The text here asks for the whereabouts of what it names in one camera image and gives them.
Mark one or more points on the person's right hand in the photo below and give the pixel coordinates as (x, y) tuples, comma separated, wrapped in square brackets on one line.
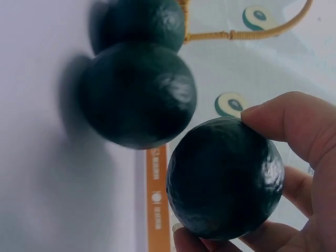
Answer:
[(317, 157)]

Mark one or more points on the dark green round fruit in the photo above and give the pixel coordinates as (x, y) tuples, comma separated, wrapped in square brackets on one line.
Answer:
[(141, 23), (223, 181), (136, 97)]

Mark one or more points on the orange printed strip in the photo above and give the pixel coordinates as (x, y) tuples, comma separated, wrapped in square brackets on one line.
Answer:
[(157, 183)]

